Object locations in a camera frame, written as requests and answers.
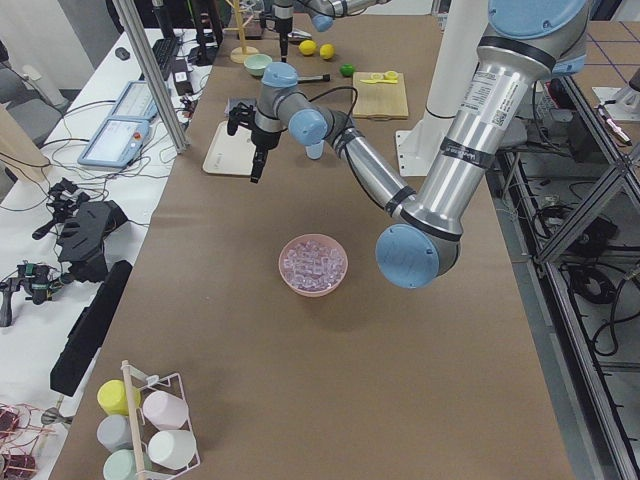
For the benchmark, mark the white wire cup rack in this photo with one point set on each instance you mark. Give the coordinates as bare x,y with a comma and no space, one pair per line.
147,430

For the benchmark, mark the teach pendant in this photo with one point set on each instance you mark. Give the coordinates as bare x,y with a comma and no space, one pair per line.
135,101
116,143

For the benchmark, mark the clear ice cube pile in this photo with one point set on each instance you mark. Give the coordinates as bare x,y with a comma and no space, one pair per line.
312,262

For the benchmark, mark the whole yellow lemon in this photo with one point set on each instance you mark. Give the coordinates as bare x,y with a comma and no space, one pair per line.
307,47
327,51

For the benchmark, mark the light blue cup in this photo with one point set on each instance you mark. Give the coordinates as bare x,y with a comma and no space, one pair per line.
315,151

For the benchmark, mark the steel ice scoop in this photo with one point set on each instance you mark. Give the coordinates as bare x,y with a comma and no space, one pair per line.
298,36

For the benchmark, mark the teach pendant far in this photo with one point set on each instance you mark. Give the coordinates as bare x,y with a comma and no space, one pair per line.
135,101

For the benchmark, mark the wooden cutting board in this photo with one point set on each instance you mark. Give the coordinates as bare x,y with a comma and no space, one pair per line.
380,101

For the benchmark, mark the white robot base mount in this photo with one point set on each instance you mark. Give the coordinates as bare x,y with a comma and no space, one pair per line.
456,63

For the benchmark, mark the wooden cup tree stand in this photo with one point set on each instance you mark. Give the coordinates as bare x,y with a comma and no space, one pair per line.
243,16

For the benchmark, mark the aluminium frame post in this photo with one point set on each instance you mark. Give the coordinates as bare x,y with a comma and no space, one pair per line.
132,24

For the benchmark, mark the mint green bowl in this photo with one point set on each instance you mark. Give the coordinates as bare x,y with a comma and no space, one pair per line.
256,64

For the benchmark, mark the steel muddler black tip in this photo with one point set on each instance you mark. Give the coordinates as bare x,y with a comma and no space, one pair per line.
314,79

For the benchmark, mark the green lime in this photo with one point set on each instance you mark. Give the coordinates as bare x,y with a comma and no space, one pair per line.
346,70

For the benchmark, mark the grey folded cloth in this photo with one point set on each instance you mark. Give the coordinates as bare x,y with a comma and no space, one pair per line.
239,102

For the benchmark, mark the pink bowl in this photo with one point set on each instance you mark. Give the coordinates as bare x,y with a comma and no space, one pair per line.
312,287

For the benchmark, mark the teach pendant near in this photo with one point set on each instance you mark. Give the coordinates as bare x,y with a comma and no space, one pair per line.
116,143

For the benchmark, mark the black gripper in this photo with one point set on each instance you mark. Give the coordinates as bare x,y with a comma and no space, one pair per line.
261,138
282,25

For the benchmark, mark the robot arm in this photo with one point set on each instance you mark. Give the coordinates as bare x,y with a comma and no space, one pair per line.
321,12
493,52

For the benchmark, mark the yellow plastic knife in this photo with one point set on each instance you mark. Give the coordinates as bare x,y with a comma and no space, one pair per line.
374,80

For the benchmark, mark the cream rabbit tray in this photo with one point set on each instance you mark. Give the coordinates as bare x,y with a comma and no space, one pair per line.
230,154

